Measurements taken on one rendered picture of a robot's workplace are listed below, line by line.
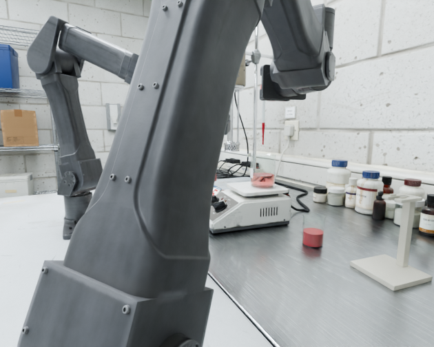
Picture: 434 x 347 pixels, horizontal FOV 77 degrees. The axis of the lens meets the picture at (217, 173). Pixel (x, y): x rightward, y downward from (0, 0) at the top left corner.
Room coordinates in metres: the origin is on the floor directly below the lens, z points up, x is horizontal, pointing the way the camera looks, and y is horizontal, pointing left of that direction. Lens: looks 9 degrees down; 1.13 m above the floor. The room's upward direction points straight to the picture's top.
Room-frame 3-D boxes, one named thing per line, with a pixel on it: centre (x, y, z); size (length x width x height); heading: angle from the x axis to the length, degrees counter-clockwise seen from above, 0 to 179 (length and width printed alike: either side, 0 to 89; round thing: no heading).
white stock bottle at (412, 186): (0.69, -0.51, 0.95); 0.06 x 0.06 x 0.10
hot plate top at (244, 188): (0.67, -0.10, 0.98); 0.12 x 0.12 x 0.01; 19
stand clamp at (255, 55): (1.19, -0.13, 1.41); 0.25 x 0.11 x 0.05; 117
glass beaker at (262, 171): (0.67, -0.11, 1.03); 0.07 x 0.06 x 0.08; 146
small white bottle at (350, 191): (0.78, -0.40, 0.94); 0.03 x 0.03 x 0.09
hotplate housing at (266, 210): (0.66, -0.07, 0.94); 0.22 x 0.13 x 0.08; 109
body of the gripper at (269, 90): (0.56, -0.14, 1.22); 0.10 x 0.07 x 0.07; 108
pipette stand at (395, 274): (0.41, -0.28, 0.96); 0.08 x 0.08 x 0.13; 20
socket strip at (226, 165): (1.49, -0.11, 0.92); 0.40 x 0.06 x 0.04; 27
